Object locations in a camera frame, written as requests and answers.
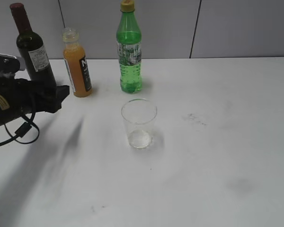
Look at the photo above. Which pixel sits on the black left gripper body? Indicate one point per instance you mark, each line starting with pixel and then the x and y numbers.
pixel 27 97

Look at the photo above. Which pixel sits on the orange juice bottle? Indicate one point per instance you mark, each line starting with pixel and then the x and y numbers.
pixel 76 63

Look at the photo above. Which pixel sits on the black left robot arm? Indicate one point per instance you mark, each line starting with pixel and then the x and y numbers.
pixel 3 102

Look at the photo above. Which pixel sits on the transparent plastic cup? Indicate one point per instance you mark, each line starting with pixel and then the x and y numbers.
pixel 139 116

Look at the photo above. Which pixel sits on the dark red wine bottle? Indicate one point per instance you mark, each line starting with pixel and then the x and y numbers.
pixel 31 48

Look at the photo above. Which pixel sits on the green soda bottle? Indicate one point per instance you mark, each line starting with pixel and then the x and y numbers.
pixel 129 37

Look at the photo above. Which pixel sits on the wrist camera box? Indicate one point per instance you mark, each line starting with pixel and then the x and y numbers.
pixel 10 65

